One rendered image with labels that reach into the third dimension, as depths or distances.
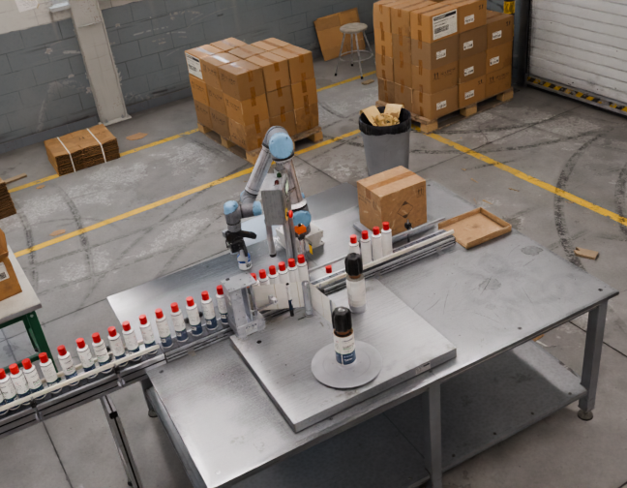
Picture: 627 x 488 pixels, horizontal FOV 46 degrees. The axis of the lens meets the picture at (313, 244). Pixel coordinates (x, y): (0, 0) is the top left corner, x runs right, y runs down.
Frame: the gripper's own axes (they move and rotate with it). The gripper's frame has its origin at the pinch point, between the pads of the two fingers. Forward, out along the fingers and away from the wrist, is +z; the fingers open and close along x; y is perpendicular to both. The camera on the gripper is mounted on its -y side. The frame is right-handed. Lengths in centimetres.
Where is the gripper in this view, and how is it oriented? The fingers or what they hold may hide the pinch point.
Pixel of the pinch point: (244, 259)
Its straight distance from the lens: 401.9
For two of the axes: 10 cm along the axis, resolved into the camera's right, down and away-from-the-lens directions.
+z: 1.0, 8.5, 5.2
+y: -8.4, 3.5, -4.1
